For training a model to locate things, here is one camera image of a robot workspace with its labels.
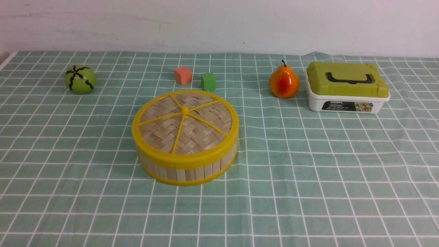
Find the yellow woven steamer lid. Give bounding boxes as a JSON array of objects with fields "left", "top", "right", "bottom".
[{"left": 132, "top": 90, "right": 239, "bottom": 169}]

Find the yellow bamboo steamer basket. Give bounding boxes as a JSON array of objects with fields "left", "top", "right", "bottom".
[{"left": 137, "top": 141, "right": 239, "bottom": 186}]

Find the white box green lid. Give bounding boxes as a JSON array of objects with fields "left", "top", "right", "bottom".
[{"left": 305, "top": 61, "right": 390, "bottom": 114}]

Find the green cube block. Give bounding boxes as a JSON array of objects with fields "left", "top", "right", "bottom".
[{"left": 201, "top": 72, "right": 217, "bottom": 91}]

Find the orange cube block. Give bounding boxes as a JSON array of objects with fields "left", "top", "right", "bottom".
[{"left": 174, "top": 66, "right": 192, "bottom": 85}]

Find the orange yellow toy pear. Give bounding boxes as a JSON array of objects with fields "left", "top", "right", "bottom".
[{"left": 269, "top": 59, "right": 300, "bottom": 98}]

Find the green toy watermelon ball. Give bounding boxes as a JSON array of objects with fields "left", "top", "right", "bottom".
[{"left": 64, "top": 65, "right": 96, "bottom": 94}]

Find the green checkered tablecloth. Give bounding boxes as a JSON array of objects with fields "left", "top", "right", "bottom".
[{"left": 0, "top": 51, "right": 439, "bottom": 247}]

